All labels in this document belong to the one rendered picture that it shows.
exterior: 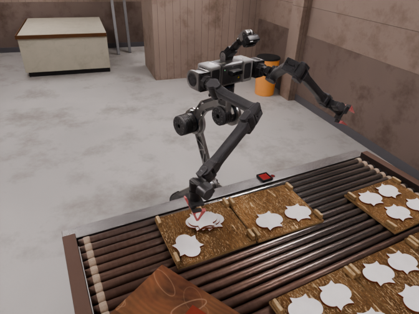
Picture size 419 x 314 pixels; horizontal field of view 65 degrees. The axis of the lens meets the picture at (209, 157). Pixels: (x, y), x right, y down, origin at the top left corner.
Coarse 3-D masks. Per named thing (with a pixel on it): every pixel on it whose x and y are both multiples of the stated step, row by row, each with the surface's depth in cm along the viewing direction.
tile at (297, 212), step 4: (296, 204) 186; (288, 208) 183; (292, 208) 183; (296, 208) 183; (300, 208) 183; (304, 208) 183; (308, 208) 184; (284, 212) 180; (288, 212) 180; (292, 212) 180; (296, 212) 180; (300, 212) 180; (304, 212) 180; (308, 212) 180; (288, 216) 177; (292, 216) 177; (296, 216) 177; (300, 216) 178; (304, 216) 178; (308, 216) 178; (296, 220) 176; (300, 220) 176
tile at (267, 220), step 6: (258, 216) 177; (264, 216) 177; (270, 216) 177; (276, 216) 177; (258, 222) 172; (264, 222) 172; (270, 222) 173; (276, 222) 173; (264, 228) 170; (270, 228) 169
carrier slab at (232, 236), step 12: (216, 204) 185; (168, 216) 176; (180, 216) 176; (228, 216) 177; (168, 228) 168; (180, 228) 168; (228, 228) 169; (240, 228) 170; (168, 240) 161; (204, 240) 161; (216, 240) 162; (228, 240) 162; (240, 240) 162; (252, 240) 163; (204, 252) 155; (216, 252) 155; (228, 252) 157; (180, 264) 149; (192, 264) 150
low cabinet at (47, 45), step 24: (24, 24) 692; (48, 24) 700; (72, 24) 709; (96, 24) 718; (24, 48) 616; (48, 48) 630; (72, 48) 644; (96, 48) 658; (48, 72) 653; (72, 72) 668
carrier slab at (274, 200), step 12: (264, 192) 197; (276, 192) 197; (288, 192) 197; (240, 204) 186; (252, 204) 186; (264, 204) 187; (276, 204) 187; (288, 204) 187; (300, 204) 188; (240, 216) 178; (252, 216) 178; (312, 216) 179; (252, 228) 170; (276, 228) 171; (288, 228) 171; (300, 228) 172; (264, 240) 164
